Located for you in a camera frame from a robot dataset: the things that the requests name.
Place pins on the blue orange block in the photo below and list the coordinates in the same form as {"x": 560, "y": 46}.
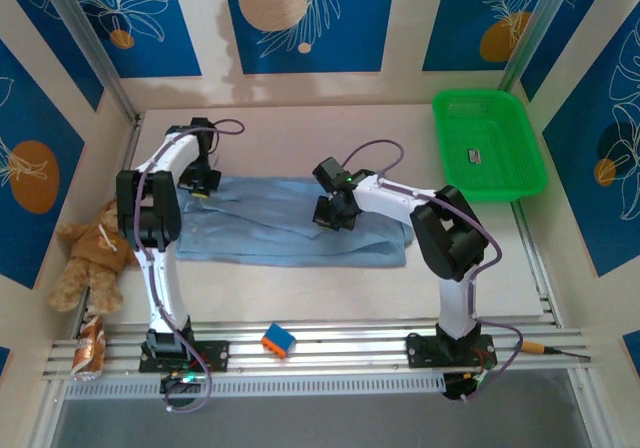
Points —
{"x": 279, "y": 340}

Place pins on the small printed card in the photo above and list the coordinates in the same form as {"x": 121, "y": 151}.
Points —
{"x": 474, "y": 156}

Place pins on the black controller board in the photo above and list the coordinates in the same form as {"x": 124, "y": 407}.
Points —
{"x": 180, "y": 384}
{"x": 465, "y": 385}

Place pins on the green plastic basket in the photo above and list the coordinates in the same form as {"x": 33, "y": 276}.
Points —
{"x": 520, "y": 133}

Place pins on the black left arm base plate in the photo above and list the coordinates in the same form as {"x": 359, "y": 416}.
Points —
{"x": 215, "y": 355}

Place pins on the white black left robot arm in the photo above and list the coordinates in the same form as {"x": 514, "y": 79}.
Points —
{"x": 162, "y": 288}

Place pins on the aluminium rail frame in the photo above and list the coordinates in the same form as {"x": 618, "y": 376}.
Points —
{"x": 350, "y": 343}

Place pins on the light blue long sleeve shirt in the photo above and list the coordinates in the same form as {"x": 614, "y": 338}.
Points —
{"x": 280, "y": 248}

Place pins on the crumpled orange snack can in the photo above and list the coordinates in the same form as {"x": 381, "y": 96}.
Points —
{"x": 90, "y": 348}

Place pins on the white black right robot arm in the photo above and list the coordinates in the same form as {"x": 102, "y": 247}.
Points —
{"x": 457, "y": 308}

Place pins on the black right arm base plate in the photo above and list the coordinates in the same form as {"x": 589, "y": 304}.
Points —
{"x": 422, "y": 353}

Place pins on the aluminium frame post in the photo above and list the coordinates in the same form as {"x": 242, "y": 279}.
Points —
{"x": 535, "y": 23}
{"x": 85, "y": 33}

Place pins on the brown teddy bear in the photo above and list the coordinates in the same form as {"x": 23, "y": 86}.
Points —
{"x": 85, "y": 278}

